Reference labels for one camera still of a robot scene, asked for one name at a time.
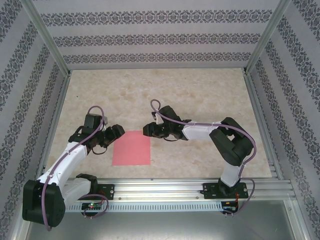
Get pink paper sheet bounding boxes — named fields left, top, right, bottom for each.
left=111, top=130, right=152, bottom=166

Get grey metal shelf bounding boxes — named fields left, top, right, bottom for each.
left=23, top=212, right=307, bottom=240

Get aluminium side rail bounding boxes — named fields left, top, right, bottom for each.
left=34, top=71, right=73, bottom=182
left=243, top=71, right=286, bottom=181

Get black mount plate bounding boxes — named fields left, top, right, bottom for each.
left=96, top=184, right=115, bottom=201
left=203, top=182, right=248, bottom=200

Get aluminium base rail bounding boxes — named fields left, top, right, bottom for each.
left=64, top=177, right=293, bottom=201

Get grey slotted cable duct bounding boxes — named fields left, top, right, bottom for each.
left=65, top=202, right=223, bottom=213

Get aluminium frame post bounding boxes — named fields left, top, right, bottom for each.
left=21, top=0, right=72, bottom=76
left=243, top=0, right=293, bottom=76

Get aluminium frame leg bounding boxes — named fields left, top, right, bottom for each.
left=284, top=199, right=309, bottom=240
left=13, top=224, right=32, bottom=240

